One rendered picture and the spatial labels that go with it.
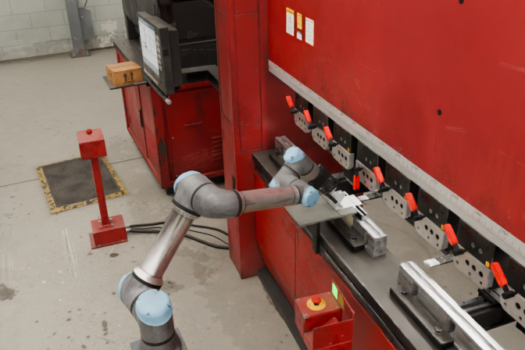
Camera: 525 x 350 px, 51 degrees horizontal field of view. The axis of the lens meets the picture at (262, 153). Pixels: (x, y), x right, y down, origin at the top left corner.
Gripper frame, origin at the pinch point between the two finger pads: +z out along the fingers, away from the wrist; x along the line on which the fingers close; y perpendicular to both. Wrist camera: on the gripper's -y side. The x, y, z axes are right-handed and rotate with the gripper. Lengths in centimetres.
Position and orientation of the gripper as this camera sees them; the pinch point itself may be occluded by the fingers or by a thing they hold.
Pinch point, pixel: (336, 202)
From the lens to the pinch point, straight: 237.9
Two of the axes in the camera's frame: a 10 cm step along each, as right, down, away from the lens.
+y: 7.0, -7.2, -0.5
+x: -3.6, -4.1, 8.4
